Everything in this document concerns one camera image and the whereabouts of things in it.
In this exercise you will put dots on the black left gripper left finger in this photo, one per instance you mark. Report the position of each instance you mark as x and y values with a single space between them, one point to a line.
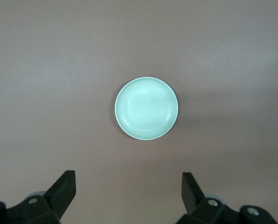
36 210

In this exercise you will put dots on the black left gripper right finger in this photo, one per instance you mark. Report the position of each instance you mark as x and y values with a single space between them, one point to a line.
211 212

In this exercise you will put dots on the brown table mat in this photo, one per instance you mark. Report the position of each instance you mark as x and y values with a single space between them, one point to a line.
47 93

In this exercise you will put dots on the pale green round plate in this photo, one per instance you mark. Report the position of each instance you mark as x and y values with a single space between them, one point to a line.
146 108

